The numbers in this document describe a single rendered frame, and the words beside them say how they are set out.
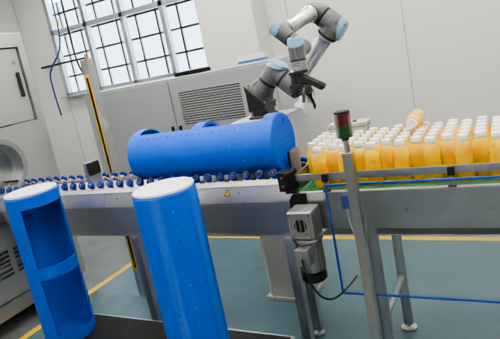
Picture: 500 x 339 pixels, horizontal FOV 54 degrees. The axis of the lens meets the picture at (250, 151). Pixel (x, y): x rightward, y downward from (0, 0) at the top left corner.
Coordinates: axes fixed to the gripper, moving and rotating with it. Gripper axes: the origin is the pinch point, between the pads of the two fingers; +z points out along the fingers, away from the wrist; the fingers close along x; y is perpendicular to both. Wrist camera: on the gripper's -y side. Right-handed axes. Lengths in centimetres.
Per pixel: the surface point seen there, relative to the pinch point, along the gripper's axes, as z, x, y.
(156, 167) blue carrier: 17, 16, 85
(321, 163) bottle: 19.8, 19.5, -8.5
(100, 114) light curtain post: -11, -27, 158
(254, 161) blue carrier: 17.9, 15.9, 25.9
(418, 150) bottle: 18, 17, -49
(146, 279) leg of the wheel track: 85, 12, 115
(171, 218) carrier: 29, 60, 46
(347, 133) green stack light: 3, 41, -29
